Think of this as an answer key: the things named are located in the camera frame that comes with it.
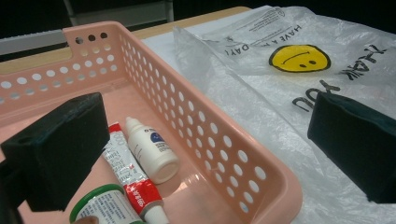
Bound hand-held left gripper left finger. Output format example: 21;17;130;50
0;91;110;213

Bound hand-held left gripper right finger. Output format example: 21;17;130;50
307;91;396;204

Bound red and white ointment tube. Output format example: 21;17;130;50
102;121;171;224

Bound white dropper bottle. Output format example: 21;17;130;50
125;116;180;185

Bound clear plastic bag yellow smiley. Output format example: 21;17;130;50
172;5;396;224

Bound pink perforated plastic basket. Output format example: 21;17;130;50
0;21;304;224

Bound white metal desk frame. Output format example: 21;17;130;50
64;0;175;27

